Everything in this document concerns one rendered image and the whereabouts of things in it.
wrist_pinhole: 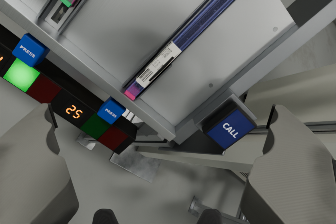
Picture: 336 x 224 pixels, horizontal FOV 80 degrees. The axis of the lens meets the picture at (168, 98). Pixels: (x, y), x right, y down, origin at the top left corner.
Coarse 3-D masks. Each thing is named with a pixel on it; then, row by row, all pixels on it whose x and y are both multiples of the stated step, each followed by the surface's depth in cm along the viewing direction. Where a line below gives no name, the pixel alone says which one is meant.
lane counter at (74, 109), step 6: (72, 102) 27; (78, 102) 27; (66, 108) 27; (72, 108) 27; (78, 108) 27; (84, 108) 27; (66, 114) 27; (72, 114) 27; (78, 114) 28; (84, 114) 28; (72, 120) 28; (78, 120) 28
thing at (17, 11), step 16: (0, 0) 18; (16, 0) 20; (16, 16) 19; (32, 16) 20; (32, 32) 20; (48, 32) 20; (64, 48) 21; (80, 64) 21; (96, 64) 23; (96, 80) 22; (112, 80) 23; (112, 96) 23; (144, 112) 24; (160, 128) 25
